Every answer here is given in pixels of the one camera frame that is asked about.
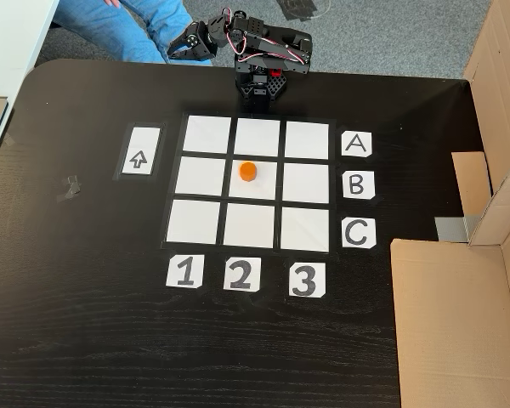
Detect clear tape scraps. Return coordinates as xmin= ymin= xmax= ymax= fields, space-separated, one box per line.
xmin=58 ymin=173 xmax=82 ymax=203

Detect paper sheet letter C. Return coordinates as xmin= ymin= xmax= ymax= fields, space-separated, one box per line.
xmin=342 ymin=217 xmax=377 ymax=249

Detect paper sheet number 1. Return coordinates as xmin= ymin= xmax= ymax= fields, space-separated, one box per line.
xmin=166 ymin=253 xmax=205 ymax=289

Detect white paper grid square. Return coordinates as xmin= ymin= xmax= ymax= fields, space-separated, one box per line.
xmin=223 ymin=202 xmax=275 ymax=247
xmin=175 ymin=156 xmax=226 ymax=196
xmin=285 ymin=122 xmax=329 ymax=161
xmin=280 ymin=207 xmax=329 ymax=251
xmin=183 ymin=115 xmax=232 ymax=153
xmin=166 ymin=199 xmax=221 ymax=244
xmin=229 ymin=160 xmax=278 ymax=199
xmin=282 ymin=163 xmax=329 ymax=203
xmin=234 ymin=118 xmax=281 ymax=156

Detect white desk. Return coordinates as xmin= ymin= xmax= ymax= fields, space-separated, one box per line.
xmin=0 ymin=0 xmax=61 ymax=99

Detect paper sheet letter B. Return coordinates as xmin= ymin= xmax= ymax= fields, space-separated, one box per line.
xmin=343 ymin=170 xmax=377 ymax=200

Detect paper sheet number 2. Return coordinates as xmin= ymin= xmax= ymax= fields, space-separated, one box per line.
xmin=223 ymin=257 xmax=263 ymax=292

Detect white arrow paper sheet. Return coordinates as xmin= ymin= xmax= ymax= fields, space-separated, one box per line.
xmin=122 ymin=126 xmax=161 ymax=176

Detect paper sheet letter A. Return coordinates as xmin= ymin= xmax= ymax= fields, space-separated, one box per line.
xmin=341 ymin=130 xmax=373 ymax=158

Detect white servo cable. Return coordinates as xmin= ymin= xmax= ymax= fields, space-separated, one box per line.
xmin=220 ymin=7 xmax=311 ymax=65

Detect large brown cardboard screen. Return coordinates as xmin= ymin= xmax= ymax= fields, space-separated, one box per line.
xmin=389 ymin=0 xmax=510 ymax=408

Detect person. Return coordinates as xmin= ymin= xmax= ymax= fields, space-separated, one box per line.
xmin=52 ymin=0 xmax=214 ymax=65

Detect paper sheet number 3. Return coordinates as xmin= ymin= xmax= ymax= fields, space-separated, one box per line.
xmin=288 ymin=262 xmax=327 ymax=298

